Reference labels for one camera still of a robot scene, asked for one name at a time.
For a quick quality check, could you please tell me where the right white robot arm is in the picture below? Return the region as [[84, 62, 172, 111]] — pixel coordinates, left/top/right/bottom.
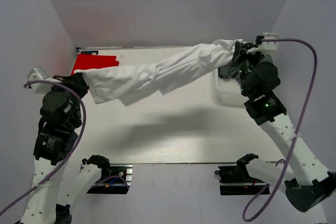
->
[[233, 39, 335, 212]]

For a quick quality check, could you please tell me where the grey t shirt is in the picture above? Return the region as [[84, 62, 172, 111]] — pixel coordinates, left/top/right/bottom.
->
[[218, 54, 273, 82]]

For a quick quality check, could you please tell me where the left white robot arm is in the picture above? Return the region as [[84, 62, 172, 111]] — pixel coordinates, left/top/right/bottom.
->
[[19, 73, 111, 223]]

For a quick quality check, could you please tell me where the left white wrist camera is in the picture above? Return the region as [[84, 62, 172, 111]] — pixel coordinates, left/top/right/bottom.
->
[[26, 67, 61, 94]]

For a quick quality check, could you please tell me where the white t shirt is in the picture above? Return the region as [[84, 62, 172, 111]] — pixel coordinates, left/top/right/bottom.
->
[[74, 39, 242, 106]]

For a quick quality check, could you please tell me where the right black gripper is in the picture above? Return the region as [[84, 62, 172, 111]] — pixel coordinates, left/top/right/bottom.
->
[[230, 41, 265, 97]]

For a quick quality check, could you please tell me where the white plastic basket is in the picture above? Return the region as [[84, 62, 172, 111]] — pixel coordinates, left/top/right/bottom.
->
[[213, 69, 247, 109]]

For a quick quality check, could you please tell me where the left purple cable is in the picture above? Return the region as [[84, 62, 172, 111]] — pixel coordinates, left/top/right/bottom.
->
[[0, 80, 130, 215]]

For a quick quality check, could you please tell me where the folded red t shirt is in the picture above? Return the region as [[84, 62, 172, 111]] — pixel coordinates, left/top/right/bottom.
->
[[71, 54, 119, 75]]

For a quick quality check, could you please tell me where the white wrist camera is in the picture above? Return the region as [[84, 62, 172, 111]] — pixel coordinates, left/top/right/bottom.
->
[[26, 67, 61, 94], [247, 33, 279, 54]]

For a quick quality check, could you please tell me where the blue label sticker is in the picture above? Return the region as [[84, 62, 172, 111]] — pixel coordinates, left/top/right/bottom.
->
[[79, 50, 99, 55]]

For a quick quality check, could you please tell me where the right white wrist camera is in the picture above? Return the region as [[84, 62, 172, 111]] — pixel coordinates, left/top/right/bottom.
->
[[247, 33, 279, 54]]

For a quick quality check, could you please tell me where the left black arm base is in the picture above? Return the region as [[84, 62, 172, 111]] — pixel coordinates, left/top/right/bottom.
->
[[87, 164, 133, 195]]

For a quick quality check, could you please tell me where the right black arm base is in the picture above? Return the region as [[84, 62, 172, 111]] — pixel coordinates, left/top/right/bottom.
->
[[214, 165, 266, 196]]

